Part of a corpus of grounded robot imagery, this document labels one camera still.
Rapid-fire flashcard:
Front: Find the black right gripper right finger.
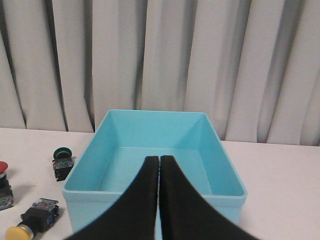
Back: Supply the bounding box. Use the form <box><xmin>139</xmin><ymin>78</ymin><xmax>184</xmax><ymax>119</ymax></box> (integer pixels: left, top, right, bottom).
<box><xmin>159</xmin><ymin>155</ymin><xmax>255</xmax><ymax>240</ymax></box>

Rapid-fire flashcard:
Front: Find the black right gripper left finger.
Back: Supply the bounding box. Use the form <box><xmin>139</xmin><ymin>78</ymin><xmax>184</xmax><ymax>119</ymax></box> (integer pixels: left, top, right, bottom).
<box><xmin>67</xmin><ymin>156</ymin><xmax>160</xmax><ymax>240</ymax></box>

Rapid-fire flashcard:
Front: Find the red mushroom push button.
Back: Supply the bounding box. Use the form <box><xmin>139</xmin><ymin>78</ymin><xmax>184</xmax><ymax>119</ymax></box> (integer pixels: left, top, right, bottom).
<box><xmin>0</xmin><ymin>161</ymin><xmax>14</xmax><ymax>211</ymax></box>

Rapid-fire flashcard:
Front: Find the light blue plastic box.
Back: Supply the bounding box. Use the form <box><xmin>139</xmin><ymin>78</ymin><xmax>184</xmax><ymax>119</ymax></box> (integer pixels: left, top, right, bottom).
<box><xmin>62</xmin><ymin>109</ymin><xmax>247</xmax><ymax>232</ymax></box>

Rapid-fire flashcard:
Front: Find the green push button near box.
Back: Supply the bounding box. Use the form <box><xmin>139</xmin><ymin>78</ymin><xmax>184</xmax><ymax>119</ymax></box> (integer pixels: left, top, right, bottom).
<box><xmin>52</xmin><ymin>147</ymin><xmax>74</xmax><ymax>182</ymax></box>

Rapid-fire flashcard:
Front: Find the yellow mushroom push button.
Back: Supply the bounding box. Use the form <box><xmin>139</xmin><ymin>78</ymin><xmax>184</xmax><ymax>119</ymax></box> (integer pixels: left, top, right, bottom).
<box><xmin>5</xmin><ymin>198</ymin><xmax>60</xmax><ymax>240</ymax></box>

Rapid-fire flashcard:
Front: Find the grey pleated curtain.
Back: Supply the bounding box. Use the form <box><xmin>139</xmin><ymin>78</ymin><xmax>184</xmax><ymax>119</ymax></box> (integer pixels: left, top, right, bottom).
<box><xmin>0</xmin><ymin>0</ymin><xmax>320</xmax><ymax>146</ymax></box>

